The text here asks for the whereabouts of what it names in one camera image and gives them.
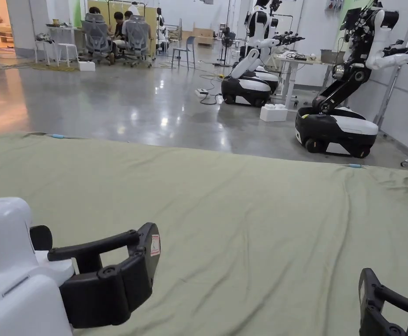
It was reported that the grey mesh office chair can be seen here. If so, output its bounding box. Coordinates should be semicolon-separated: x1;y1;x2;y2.
119;15;155;68
80;14;113;65

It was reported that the white black wheeled humanoid robot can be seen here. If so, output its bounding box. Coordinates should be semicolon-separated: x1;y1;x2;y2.
294;6;408;157
221;0;304;106

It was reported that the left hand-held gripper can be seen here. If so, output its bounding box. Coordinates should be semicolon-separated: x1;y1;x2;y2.
0;197;162;336

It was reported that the grey-blue plastic chair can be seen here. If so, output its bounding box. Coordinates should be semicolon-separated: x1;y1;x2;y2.
171;36;197;69

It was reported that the white stool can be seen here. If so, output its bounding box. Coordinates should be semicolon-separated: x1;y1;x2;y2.
56;43;79;68

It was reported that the black standing fan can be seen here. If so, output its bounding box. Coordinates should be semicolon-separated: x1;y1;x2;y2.
219;27;238;67

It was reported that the group of people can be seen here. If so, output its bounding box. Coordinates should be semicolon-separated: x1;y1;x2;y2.
84;7;134;63

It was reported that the white height-adjustable table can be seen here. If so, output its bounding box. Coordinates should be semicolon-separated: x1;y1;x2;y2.
275;49;346;107

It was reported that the bed with pale green sheet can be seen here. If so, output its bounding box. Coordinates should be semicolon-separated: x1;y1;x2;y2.
0;131;408;336

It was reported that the white desk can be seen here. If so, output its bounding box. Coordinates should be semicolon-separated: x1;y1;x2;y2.
45;21;87;63

